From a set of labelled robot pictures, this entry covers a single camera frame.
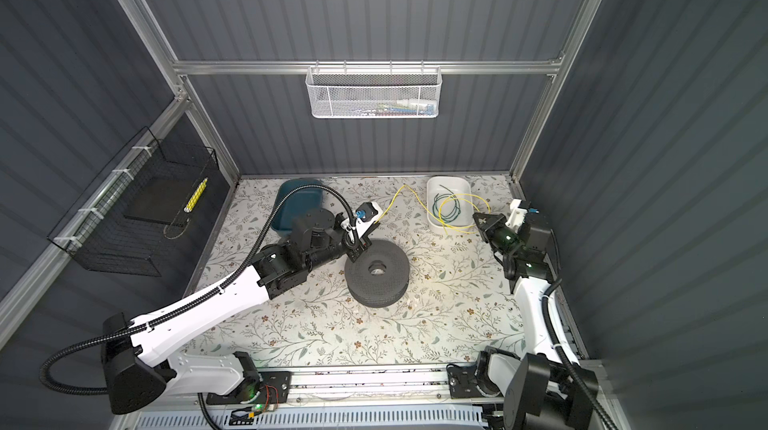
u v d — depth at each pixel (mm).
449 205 1057
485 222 754
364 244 606
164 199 773
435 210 1071
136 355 391
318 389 753
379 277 881
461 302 882
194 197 771
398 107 917
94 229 631
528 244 603
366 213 565
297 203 1128
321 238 510
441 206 1084
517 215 726
